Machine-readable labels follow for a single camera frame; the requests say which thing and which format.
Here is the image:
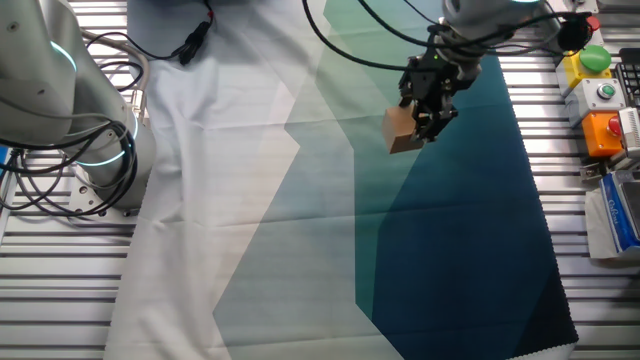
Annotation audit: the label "grey robot power cable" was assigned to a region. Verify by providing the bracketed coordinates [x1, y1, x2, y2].
[79, 28, 152, 126]

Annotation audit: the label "thin black camera cable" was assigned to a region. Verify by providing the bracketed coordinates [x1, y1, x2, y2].
[355, 0, 591, 51]

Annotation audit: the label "thick black gripper cable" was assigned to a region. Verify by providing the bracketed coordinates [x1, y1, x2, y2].
[299, 0, 414, 72]

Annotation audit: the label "yellow box green button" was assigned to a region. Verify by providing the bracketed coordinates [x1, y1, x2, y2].
[555, 44, 614, 97]

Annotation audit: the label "grey metal clamp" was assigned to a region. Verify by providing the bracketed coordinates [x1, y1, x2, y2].
[578, 149, 640, 182]

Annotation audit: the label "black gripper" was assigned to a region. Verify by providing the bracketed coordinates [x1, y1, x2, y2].
[397, 49, 482, 145]

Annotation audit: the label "grey box red button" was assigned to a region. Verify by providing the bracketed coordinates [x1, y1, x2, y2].
[582, 14, 605, 49]

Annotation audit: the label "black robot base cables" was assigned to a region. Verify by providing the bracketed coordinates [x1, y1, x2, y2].
[0, 59, 146, 220]

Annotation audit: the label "grey box small green button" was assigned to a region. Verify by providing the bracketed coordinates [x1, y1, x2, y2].
[564, 77, 627, 129]

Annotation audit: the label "black laptop charger cable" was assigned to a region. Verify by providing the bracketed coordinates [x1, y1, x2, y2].
[85, 0, 217, 67]

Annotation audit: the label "blue and white box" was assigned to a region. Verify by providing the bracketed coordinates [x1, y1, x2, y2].
[583, 188, 640, 262]

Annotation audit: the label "silver ribbed depth camera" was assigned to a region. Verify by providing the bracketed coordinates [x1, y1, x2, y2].
[617, 106, 640, 161]

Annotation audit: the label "orange box red button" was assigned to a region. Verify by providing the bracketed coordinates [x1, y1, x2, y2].
[580, 110, 625, 159]

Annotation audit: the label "small wooden block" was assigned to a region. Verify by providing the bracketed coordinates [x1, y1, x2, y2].
[382, 102, 427, 155]

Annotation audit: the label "black keyboard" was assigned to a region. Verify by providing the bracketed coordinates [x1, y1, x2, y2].
[614, 47, 640, 109]

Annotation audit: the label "blue green white tablecloth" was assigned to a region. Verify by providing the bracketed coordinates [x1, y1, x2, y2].
[102, 0, 581, 360]

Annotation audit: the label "blue white packet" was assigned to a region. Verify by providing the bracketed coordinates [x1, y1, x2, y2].
[598, 169, 640, 255]

